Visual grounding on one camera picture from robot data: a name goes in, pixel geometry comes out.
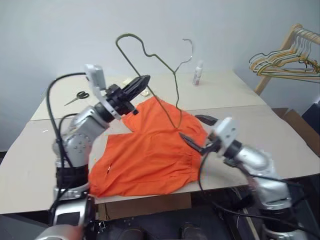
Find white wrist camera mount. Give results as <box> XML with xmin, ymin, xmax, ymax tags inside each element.
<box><xmin>83</xmin><ymin>63</ymin><xmax>123</xmax><ymax>120</ymax></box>
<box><xmin>208</xmin><ymin>116</ymin><xmax>238</xmax><ymax>157</ymax></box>

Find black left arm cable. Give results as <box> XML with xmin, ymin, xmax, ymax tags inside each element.
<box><xmin>46</xmin><ymin>71</ymin><xmax>88</xmax><ymax>201</ymax></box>

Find dark green wire hanger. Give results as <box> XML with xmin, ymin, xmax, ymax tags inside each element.
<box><xmin>248</xmin><ymin>34</ymin><xmax>320</xmax><ymax>83</ymax></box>

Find wooden clothes rack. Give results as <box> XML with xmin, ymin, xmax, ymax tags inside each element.
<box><xmin>253</xmin><ymin>23</ymin><xmax>320</xmax><ymax>97</ymax></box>

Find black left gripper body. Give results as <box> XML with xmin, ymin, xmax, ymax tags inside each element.
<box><xmin>105</xmin><ymin>84</ymin><xmax>140</xmax><ymax>116</ymax></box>

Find small white bottle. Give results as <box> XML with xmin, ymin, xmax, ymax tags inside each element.
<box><xmin>191</xmin><ymin>59</ymin><xmax>204</xmax><ymax>86</ymax></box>

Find dark blue bin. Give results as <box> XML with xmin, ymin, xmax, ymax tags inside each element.
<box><xmin>301</xmin><ymin>99</ymin><xmax>320</xmax><ymax>131</ymax></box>

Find yellow wire hanger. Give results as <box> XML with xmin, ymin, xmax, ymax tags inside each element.
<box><xmin>249</xmin><ymin>32</ymin><xmax>320</xmax><ymax>78</ymax></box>

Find dark rounded shape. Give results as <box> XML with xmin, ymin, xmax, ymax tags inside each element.
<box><xmin>179</xmin><ymin>221</ymin><xmax>201</xmax><ymax>240</ymax></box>
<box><xmin>119</xmin><ymin>219</ymin><xmax>152</xmax><ymax>240</ymax></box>

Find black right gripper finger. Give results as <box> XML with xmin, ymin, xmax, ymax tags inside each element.
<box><xmin>179</xmin><ymin>132</ymin><xmax>204</xmax><ymax>154</ymax></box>
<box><xmin>194</xmin><ymin>114</ymin><xmax>217</xmax><ymax>127</ymax></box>

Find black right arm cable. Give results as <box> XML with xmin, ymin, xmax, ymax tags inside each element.
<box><xmin>198</xmin><ymin>149</ymin><xmax>311</xmax><ymax>226</ymax></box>

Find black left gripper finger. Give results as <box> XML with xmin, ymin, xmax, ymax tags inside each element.
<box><xmin>122</xmin><ymin>74</ymin><xmax>151</xmax><ymax>93</ymax></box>
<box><xmin>125</xmin><ymin>78</ymin><xmax>151</xmax><ymax>102</ymax></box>

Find open brown cardboard box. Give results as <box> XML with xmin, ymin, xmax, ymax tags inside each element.
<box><xmin>272</xmin><ymin>107</ymin><xmax>320</xmax><ymax>137</ymax></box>

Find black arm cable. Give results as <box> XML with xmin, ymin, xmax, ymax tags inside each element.
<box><xmin>46</xmin><ymin>71</ymin><xmax>88</xmax><ymax>201</ymax></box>
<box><xmin>198</xmin><ymin>149</ymin><xmax>311</xmax><ymax>226</ymax></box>

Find orange shorts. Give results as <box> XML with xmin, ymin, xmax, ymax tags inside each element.
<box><xmin>88</xmin><ymin>96</ymin><xmax>210</xmax><ymax>198</ymax></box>

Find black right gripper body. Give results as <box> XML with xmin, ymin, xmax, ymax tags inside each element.
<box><xmin>200</xmin><ymin>138</ymin><xmax>224</xmax><ymax>156</ymax></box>

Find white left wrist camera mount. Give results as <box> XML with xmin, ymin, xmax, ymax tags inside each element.
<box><xmin>83</xmin><ymin>63</ymin><xmax>123</xmax><ymax>120</ymax></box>

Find black handled scissors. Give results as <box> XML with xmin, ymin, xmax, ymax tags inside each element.
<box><xmin>64</xmin><ymin>91</ymin><xmax>90</xmax><ymax>107</ymax></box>

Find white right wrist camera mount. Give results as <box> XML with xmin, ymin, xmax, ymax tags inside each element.
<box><xmin>208</xmin><ymin>116</ymin><xmax>238</xmax><ymax>157</ymax></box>

